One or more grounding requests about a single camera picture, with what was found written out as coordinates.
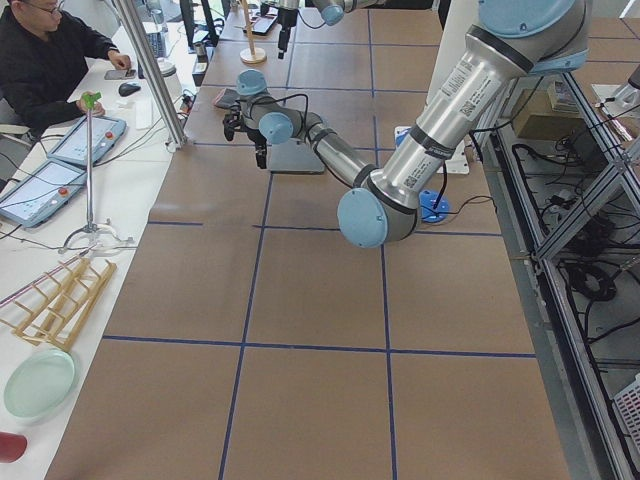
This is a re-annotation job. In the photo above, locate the aluminium frame post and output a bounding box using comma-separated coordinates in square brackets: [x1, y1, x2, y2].
[113, 0, 187, 150]

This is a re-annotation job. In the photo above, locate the near teach pendant tablet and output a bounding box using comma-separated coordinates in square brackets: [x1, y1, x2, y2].
[1, 160, 86, 228]

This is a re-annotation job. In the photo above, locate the grey pink folded cloth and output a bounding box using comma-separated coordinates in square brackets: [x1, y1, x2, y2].
[212, 88, 240, 110]

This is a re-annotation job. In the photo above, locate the wooden dish rack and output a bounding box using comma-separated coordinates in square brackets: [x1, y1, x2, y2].
[1, 256, 117, 352]

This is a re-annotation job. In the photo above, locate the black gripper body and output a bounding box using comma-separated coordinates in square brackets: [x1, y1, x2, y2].
[246, 125, 267, 150]
[278, 6, 297, 34]

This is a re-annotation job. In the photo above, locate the silver grey laptop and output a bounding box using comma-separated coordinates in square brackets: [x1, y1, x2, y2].
[267, 139, 325, 174]

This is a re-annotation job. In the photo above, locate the white plastic basket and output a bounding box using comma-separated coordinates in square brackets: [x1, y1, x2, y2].
[613, 374, 639, 452]

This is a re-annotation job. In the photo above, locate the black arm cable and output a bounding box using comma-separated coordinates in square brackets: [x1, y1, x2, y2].
[244, 92, 310, 126]

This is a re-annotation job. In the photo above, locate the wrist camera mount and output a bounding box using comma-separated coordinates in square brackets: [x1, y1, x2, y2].
[223, 110, 246, 142]

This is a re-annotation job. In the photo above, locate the pale green plate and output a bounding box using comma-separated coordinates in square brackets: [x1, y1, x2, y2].
[3, 349, 76, 421]

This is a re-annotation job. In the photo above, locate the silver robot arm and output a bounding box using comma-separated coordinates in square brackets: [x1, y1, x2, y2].
[223, 1, 592, 248]
[274, 0, 385, 60]

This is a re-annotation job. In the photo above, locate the teach pendant tablet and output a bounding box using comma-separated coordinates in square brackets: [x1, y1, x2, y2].
[1, 160, 86, 228]
[47, 116, 127, 167]

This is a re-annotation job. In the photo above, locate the black smartphone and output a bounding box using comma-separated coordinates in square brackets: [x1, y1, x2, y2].
[104, 69, 137, 81]

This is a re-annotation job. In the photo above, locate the far teach pendant tablet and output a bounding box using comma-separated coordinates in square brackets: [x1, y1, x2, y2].
[47, 116, 127, 167]

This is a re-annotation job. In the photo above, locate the red cylinder cup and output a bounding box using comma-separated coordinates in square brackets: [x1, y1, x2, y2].
[0, 431, 28, 463]

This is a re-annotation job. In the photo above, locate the wooden mug tree stand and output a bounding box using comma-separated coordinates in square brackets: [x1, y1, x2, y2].
[238, 0, 267, 65]

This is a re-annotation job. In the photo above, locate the person in black jacket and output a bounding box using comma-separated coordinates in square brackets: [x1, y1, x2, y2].
[1, 1, 132, 132]

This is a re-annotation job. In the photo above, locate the black computer mouse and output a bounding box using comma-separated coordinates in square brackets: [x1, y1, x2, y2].
[118, 82, 141, 97]

